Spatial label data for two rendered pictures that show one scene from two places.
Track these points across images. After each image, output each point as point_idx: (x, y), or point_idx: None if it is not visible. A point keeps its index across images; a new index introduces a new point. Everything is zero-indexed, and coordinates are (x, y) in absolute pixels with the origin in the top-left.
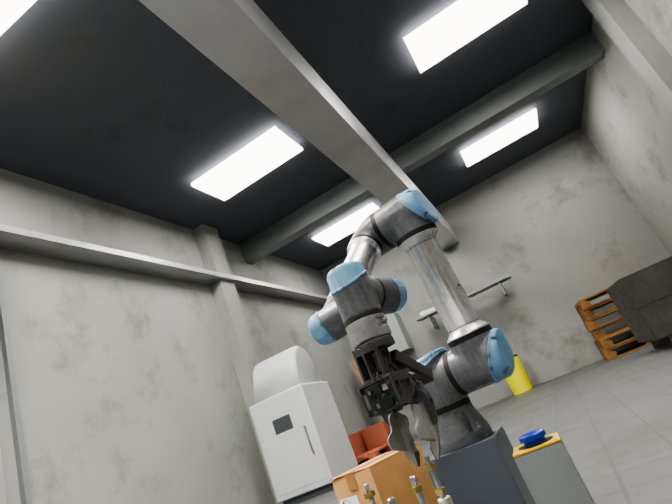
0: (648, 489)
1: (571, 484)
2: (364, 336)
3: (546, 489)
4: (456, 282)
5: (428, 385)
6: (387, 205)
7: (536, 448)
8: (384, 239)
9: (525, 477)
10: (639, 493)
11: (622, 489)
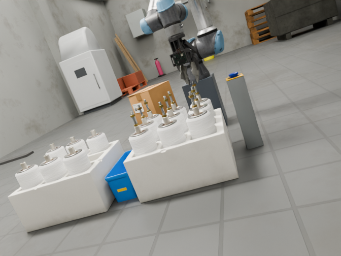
0: (261, 97)
1: (243, 89)
2: (173, 33)
3: (235, 91)
4: (205, 6)
5: None
6: None
7: (234, 77)
8: None
9: (229, 87)
10: (258, 99)
11: (251, 98)
